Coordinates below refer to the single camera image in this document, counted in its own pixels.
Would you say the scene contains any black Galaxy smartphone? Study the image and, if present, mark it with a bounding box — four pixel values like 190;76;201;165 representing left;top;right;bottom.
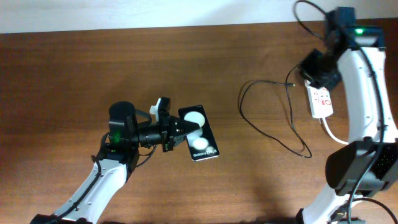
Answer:
178;105;220;162

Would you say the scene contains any black charger cable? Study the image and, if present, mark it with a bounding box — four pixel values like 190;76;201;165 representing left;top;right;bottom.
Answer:
238;63;313;159

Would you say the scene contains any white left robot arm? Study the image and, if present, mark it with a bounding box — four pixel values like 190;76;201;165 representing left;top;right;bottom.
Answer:
31;97;206;223

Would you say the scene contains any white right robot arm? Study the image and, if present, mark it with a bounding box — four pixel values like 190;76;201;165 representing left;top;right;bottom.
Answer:
295;7;397;223

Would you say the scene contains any white power strip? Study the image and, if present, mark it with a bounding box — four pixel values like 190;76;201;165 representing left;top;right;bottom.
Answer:
305;80;333;119

